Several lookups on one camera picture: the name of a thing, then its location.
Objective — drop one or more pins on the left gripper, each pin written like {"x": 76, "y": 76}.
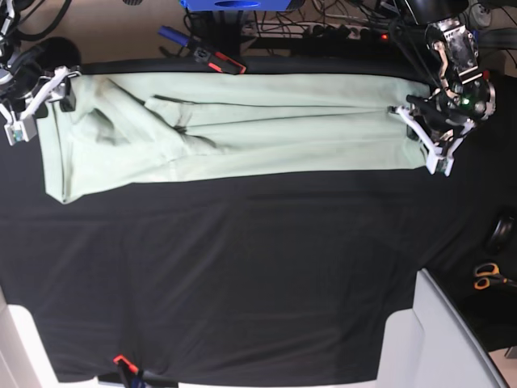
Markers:
{"x": 469, "y": 104}

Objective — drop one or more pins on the white bin left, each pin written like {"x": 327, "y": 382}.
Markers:
{"x": 24, "y": 361}

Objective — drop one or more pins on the blue box on stand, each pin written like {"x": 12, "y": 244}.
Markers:
{"x": 242, "y": 5}

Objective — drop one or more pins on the bottom blue-red bar clamp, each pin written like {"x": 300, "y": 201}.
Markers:
{"x": 127, "y": 374}

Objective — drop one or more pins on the light green T-shirt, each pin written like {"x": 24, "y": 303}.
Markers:
{"x": 182, "y": 127}

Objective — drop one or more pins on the top blue-red bar clamp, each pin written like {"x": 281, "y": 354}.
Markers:
{"x": 202, "y": 53}

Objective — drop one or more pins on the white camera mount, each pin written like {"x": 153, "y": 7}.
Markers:
{"x": 24, "y": 128}
{"x": 440, "y": 148}

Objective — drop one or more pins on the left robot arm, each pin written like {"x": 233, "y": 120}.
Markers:
{"x": 444, "y": 51}

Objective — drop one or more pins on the blue-red bar clamp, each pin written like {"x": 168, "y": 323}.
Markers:
{"x": 202, "y": 53}
{"x": 127, "y": 374}

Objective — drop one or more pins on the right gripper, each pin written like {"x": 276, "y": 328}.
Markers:
{"x": 22, "y": 76}

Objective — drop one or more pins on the white bin right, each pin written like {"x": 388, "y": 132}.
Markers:
{"x": 430, "y": 345}

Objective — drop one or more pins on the orange-handled scissors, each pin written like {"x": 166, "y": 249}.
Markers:
{"x": 489, "y": 275}

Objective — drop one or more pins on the black table cloth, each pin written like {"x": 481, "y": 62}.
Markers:
{"x": 266, "y": 280}

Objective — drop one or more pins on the black tape roll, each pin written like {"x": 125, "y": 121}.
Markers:
{"x": 500, "y": 235}

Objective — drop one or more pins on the white bin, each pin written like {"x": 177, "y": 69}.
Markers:
{"x": 24, "y": 361}
{"x": 430, "y": 345}

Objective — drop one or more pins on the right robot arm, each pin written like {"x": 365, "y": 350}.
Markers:
{"x": 15, "y": 13}

